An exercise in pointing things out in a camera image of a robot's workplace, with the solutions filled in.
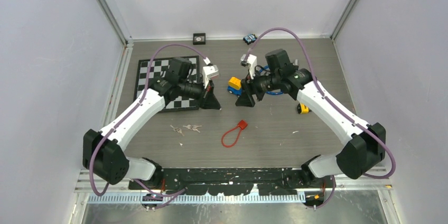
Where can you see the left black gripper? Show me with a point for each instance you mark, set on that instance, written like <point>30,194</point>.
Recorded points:
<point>209,101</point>

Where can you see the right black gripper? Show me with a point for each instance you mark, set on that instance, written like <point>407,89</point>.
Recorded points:
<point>249,88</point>

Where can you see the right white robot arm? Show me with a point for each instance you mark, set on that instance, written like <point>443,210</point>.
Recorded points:
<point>363,143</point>

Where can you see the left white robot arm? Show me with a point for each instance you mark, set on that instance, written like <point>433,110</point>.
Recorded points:
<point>103,150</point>

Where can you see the silver key bunch right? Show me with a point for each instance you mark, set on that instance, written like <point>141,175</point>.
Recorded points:
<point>195,128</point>

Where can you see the silver key bunch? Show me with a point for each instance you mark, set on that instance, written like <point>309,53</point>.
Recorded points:
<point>177,130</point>
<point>195,128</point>

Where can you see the silver key bunch left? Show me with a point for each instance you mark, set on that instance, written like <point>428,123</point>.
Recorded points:
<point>177,130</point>

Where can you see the blue yellow toy car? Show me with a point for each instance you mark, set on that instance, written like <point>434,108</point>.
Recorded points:
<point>234,86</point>

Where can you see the yellow black padlock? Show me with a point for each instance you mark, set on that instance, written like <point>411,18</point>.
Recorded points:
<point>302,109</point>

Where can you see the small blue toy car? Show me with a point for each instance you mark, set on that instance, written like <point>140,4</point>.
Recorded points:
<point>250,39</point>

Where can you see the small black square box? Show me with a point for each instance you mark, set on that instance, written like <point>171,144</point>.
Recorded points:
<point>199,39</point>

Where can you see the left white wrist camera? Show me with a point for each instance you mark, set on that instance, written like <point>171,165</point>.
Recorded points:
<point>209,72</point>

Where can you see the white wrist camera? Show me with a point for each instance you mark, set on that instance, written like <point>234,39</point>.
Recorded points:
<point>209,72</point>
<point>250,62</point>

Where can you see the blue cable lock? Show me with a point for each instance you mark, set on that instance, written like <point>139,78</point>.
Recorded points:
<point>265,71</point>

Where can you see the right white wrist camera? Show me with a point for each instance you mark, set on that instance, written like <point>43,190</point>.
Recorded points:
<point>250,62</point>

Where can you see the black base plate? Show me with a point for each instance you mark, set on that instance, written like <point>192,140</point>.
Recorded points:
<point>232,181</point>

